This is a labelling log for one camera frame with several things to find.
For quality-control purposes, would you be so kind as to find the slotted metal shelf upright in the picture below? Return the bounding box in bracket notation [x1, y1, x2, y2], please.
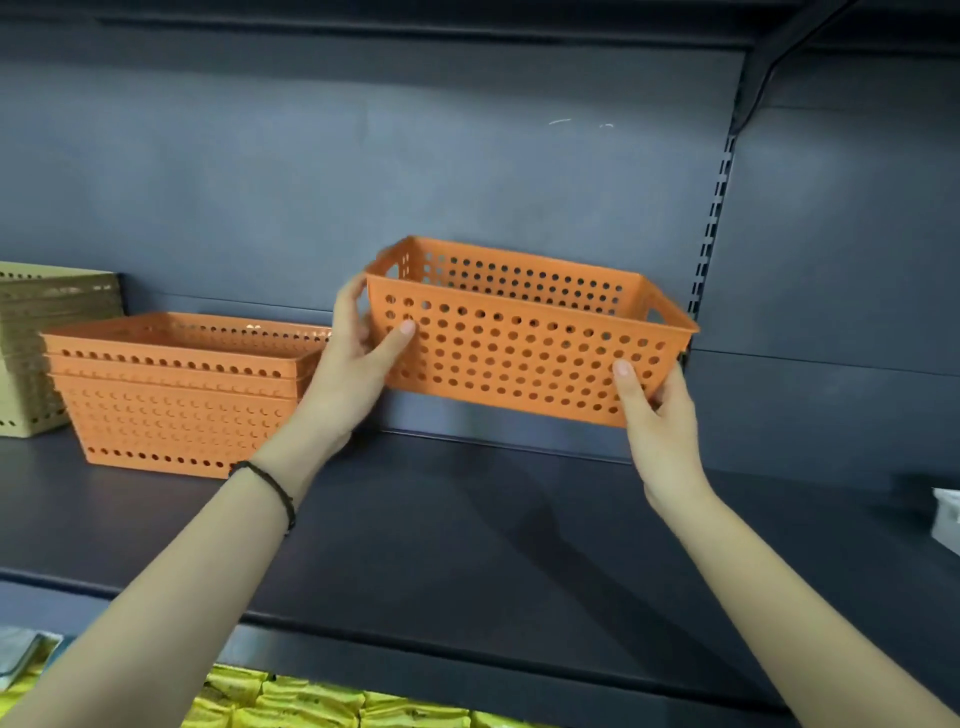
[685, 133, 741, 325]

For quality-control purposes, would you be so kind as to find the orange perforated plastic basket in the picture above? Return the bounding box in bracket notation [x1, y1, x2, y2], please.
[364, 235, 701, 429]
[40, 311, 333, 381]
[51, 372, 303, 480]
[46, 352, 316, 401]

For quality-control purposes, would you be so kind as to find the person's right forearm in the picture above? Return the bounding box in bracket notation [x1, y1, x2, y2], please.
[645, 481, 960, 728]

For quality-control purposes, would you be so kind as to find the person's left hand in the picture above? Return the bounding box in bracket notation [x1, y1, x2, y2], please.
[255, 273, 418, 489]

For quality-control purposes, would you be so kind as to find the row of yellow packets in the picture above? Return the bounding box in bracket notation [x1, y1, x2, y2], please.
[0, 663, 543, 728]

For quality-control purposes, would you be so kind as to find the black braided wristband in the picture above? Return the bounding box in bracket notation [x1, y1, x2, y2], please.
[228, 460, 298, 535]

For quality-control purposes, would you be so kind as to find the person's left forearm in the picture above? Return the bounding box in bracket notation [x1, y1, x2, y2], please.
[0, 448, 325, 728]

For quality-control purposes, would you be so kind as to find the dark metal shelf bracket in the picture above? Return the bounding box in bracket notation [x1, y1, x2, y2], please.
[730, 0, 860, 138]

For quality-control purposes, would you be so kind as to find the stack of beige perforated baskets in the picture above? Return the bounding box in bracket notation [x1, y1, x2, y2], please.
[0, 261, 126, 440]

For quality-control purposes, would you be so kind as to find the dark grey metal shelf board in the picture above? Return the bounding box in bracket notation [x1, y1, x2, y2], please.
[0, 426, 960, 721]

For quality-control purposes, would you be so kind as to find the white plastic item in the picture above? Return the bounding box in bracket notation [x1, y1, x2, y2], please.
[930, 487, 960, 558]

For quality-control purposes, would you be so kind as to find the dark grey overhead shelf board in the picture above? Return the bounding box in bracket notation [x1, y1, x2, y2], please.
[0, 0, 960, 55]

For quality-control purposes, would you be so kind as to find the person's right hand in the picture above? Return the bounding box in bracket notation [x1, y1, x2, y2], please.
[612, 359, 715, 520]

